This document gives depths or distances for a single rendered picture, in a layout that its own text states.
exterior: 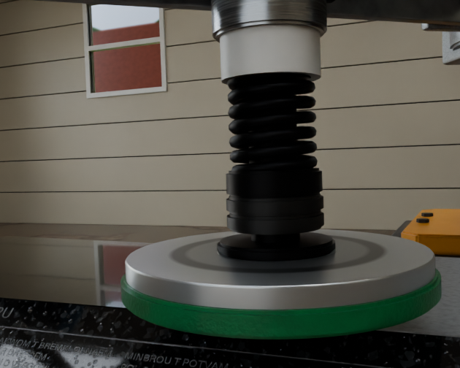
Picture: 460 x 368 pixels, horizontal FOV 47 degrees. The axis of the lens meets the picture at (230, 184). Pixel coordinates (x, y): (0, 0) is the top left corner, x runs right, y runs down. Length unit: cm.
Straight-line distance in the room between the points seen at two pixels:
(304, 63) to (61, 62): 825
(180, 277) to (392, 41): 643
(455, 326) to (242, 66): 23
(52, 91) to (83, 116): 68
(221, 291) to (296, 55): 16
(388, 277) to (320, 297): 4
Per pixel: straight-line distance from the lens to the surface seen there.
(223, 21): 36
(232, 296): 28
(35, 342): 50
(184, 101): 736
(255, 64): 35
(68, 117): 842
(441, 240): 112
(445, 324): 42
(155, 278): 31
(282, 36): 35
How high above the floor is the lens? 95
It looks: 3 degrees down
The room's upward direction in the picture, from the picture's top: 2 degrees counter-clockwise
